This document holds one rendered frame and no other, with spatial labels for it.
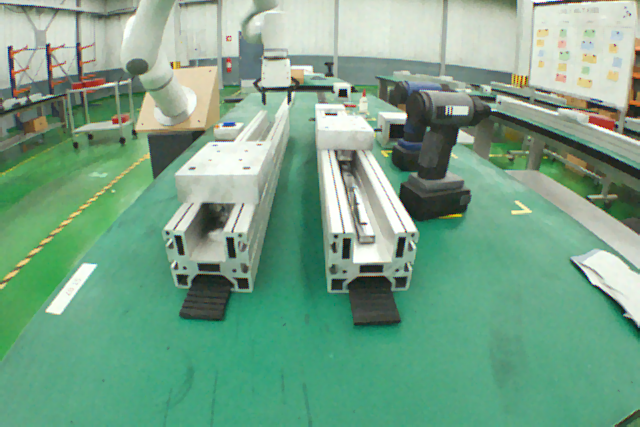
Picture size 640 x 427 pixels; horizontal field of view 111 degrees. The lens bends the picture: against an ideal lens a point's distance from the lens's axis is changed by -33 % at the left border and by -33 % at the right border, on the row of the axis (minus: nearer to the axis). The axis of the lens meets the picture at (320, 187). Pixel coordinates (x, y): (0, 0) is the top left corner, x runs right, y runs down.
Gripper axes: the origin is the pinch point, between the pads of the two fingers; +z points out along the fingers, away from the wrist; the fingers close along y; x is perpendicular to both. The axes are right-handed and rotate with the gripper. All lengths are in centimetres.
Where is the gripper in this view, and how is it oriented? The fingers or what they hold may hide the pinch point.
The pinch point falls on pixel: (276, 101)
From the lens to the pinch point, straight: 117.2
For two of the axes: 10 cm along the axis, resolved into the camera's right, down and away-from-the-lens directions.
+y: -10.0, 0.0, -0.3
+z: -0.1, 9.2, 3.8
